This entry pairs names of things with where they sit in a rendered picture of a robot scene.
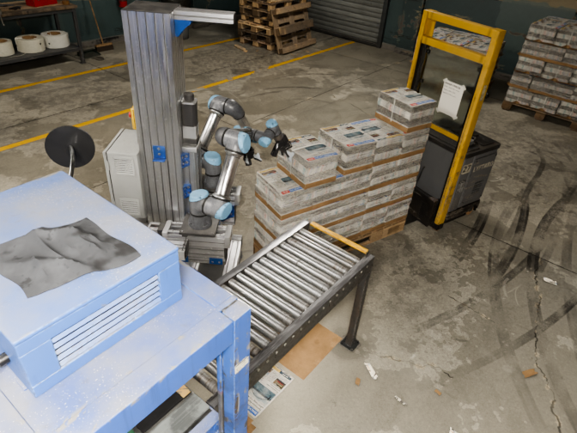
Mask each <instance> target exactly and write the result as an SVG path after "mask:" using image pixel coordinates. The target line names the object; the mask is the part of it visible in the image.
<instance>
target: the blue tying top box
mask: <svg viewBox="0 0 577 433"><path fill-rule="evenodd" d="M85 217H86V218H88V219H90V220H91V221H93V222H94V223H96V224H97V225H98V226H99V227H100V228H101V229H103V230H104V231H105V232H106V233H107V234H109V235H110V236H112V237H114V238H116V239H119V240H121V241H123V242H125V243H127V244H129V245H131V246H132V247H134V248H135V249H136V250H137V251H138V252H139V253H140V254H141V256H140V257H139V258H137V259H135V260H134V261H132V262H130V263H129V264H127V265H124V266H121V267H119V268H115V269H111V270H107V271H94V272H91V273H88V274H85V275H83V276H81V277H79V278H77V279H75V280H73V281H71V282H69V283H67V284H64V285H62V286H60V287H57V288H56V289H53V290H48V291H47V292H44V293H42V294H40V295H38V296H34V297H31V298H27V297H26V295H25V293H24V291H23V290H22V289H21V287H20V286H19V285H17V284H15V283H14V282H12V281H10V280H9V279H7V278H6V277H3V276H2V275H0V354H2V353H3V352H5V353H6V354H7V355H8V357H9V359H10V363H8V364H7V365H8V366H9V368H10V369H11V370H12V371H13V372H14V373H15V375H16V376H17V377H18V378H19V379H20V381H21V382H22V383H23V384H24V385H25V387H26V388H27V389H28V390H29V391H30V392H31V394H32V395H33V396H34V397H35V398H37V397H39V396H40V395H41V394H43V393H44V392H45V391H47V390H48V389H50V388H51V387H53V386H55V385H56V384H58V383H59V382H60V381H62V380H63V379H64V378H66V377H67V376H69V375H71V374H72V373H74V372H75V371H77V370H78V369H79V368H81V367H82V366H83V365H85V364H86V363H88V362H90V361H91V360H93V359H94V358H96V357H97V356H99V354H101V353H102V352H104V351H106V350H107V349H109V348H110V347H112V346H113V345H115V344H116V343H118V341H120V340H121V339H123V338H125V337H126V336H128V335H129V334H131V333H132V332H134V331H135V330H136V329H137V328H139V327H140V326H142V325H144V324H145V323H147V322H148V321H150V320H151V319H153V318H154V317H156V315H158V314H160V313H161V312H163V311H164V310H166V309H167V308H169V307H170V306H172V305H173V304H174V303H176V302H177V301H179V300H180V299H182V292H181V282H180V273H179V254H178V250H179V249H178V247H177V246H175V245H174V244H173V243H171V242H170V241H168V240H166V239H165V238H163V237H162V236H160V235H158V234H157V233H156V232H155V231H153V230H152V229H150V228H148V227H147V226H145V225H144V224H142V223H140V222H139V221H138V220H137V219H135V218H134V217H132V216H130V215H129V214H127V213H125V212H124V211H122V210H121V209H120V208H118V207H117V206H115V205H114V204H112V203H110V202H109V201H107V200H106V199H104V198H103V197H101V196H100V195H99V194H97V193H96V192H94V191H92V190H91V189H89V188H88V187H86V186H85V185H83V184H82V183H80V182H79V181H77V180H75V179H74V178H72V177H71V176H69V175H68V174H67V173H65V172H64V171H62V170H60V171H58V172H56V173H53V174H49V175H47V176H44V177H41V178H39V179H37V180H32V181H30V182H28V183H25V184H22V185H20V186H16V187H13V188H11V189H9V190H6V191H3V192H0V244H1V243H4V242H6V241H10V240H12V239H14V238H17V237H20V236H23V235H25V234H27V233H28V232H30V231H31V230H32V229H37V228H40V227H45V228H55V227H59V226H63V225H67V224H70V223H75V222H77V221H80V220H82V219H83V218H85Z"/></svg>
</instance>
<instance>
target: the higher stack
mask: <svg viewBox="0 0 577 433"><path fill-rule="evenodd" d="M377 102H378V104H377V111H376V113H379V114H381V115H383V116H385V117H387V118H388V119H390V120H391V121H392V120H393V121H394V122H396V123H398V124H400V125H402V126H404V127H406V128H411V127H415V126H419V125H425V124H428V123H431V121H433V117H434V109H435V106H436V103H437V101H435V100H433V99H431V98H429V97H427V96H425V95H421V94H418V93H417V92H416V91H414V90H412V89H409V88H406V87H401V88H392V89H388V90H383V91H380V96H379V99H378V101H377ZM375 119H377V120H379V121H381V122H383V123H384V124H386V125H389V124H387V123H386V122H385V121H383V120H381V119H378V118H375ZM389 126H390V127H391V128H393V129H395V130H397V131H399V132H401V133H402V134H404V140H403V145H402V149H401V152H400V154H401V155H402V154H406V153H409V152H412V151H415V150H419V149H424V148H425V145H426V142H427V141H428V135H429V132H430V129H429V128H425V129H422V130H419V131H413V132H410V133H405V132H403V131H400V130H399V129H398V128H396V127H394V126H392V125H389ZM421 160H422V153H420V154H417V155H414V156H409V157H405V158H403V159H399V160H398V165H397V170H396V171H397V175H396V177H395V179H397V178H400V177H403V176H405V175H408V174H413V173H416V172H418V171H419V168H420V163H421ZM416 178H417V177H416V176H415V177H412V178H409V179H407V180H402V181H399V182H397V183H393V184H394V185H393V189H392V193H391V195H392V196H391V198H390V202H391V201H393V200H395V199H398V198H402V197H405V196H407V195H410V194H412V193H413V191H414V187H415V186H416ZM411 200H412V198H408V199H406V200H403V201H400V202H397V203H396V204H391V205H388V208H387V216H386V219H385V223H387V222H389V221H391V220H393V219H396V218H399V217H402V216H405V215H407V214H408V210H409V205H410V202H411ZM405 221H406V218H405V219H402V220H400V221H397V222H395V223H391V224H389V225H386V226H384V227H383V232H382V236H381V239H383V238H385V237H387V236H389V235H393V234H396V233H397V232H400V231H402V230H404V224H405Z"/></svg>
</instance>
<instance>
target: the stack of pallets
mask: <svg viewBox="0 0 577 433"><path fill-rule="evenodd" d="M247 1H249V2H247ZM306 2H307V0H299V2H298V3H306ZM298 3H297V2H294V0H240V3H239V5H240V14H241V19H240V20H238V35H239V36H240V43H242V44H244V43H247V42H251V41H252V46H255V47H260V46H265V45H267V50H268V51H273V50H276V46H275V44H276V42H275V38H276V37H275V36H274V32H273V28H274V26H272V22H273V21H272V18H271V16H270V10H271V9H278V8H282V7H287V6H290V5H295V4H298ZM249 16H250V17H249Z"/></svg>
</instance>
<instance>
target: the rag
mask: <svg viewBox="0 0 577 433"><path fill-rule="evenodd" d="M140 256H141V254H140V253H139V252H138V251H137V250H136V249H135V248H134V247H132V246H131V245H129V244H127V243H125V242H123V241H121V240H119V239H116V238H114V237H112V236H110V235H109V234H107V233H106V232H105V231H104V230H103V229H101V228H100V227H99V226H98V225H97V224H96V223H94V222H93V221H91V220H90V219H88V218H86V217H85V218H83V219H82V220H80V221H77V222H75V223H70V224H67V225H63V226H59V227H55V228H45V227H40V228H37V229H32V230H31V231H30V232H28V233H27V234H25V235H23V236H20V237H17V238H14V239H12V240H10V241H6V242H4V243H1V244H0V275H2V276H3V277H6V278H7V279H9V280H10V281H12V282H14V283H15V284H17V285H19V286H20V287H21V289H22V290H23V291H24V293H25V295H26V297H27V298H31V297H34V296H38V295H40V294H42V293H44V292H47V291H48V290H53V289H56V288H57V287H60V286H62V285H64V284H67V283H69V282H71V281H73V280H75V279H77V278H79V277H81V276H83V275H85V274H88V273H91V272H94V271H107V270H111V269H115V268H119V267H121V266H124V265H127V264H129V263H130V262H132V261H134V260H135V259H137V258H139V257H140Z"/></svg>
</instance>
